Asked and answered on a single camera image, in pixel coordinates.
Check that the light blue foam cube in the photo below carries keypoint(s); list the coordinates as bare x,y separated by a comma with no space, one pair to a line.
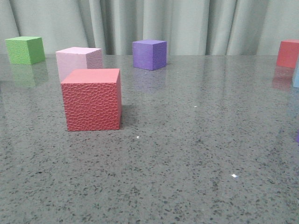
295,78

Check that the purple foam cube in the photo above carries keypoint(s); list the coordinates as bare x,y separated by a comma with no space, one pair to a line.
149,54

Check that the red textured foam cube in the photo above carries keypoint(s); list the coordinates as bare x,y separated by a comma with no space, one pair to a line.
92,99

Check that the pink foam cube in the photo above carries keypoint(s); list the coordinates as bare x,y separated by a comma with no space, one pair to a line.
77,58

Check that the grey-green curtain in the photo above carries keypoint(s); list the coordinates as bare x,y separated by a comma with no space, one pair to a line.
190,27

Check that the green foam cube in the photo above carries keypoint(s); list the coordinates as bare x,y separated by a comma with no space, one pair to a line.
26,50

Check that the purple cube at right edge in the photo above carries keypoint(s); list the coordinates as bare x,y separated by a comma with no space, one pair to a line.
297,137

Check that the red foam cube far right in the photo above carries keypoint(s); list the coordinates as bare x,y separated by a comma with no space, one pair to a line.
288,53

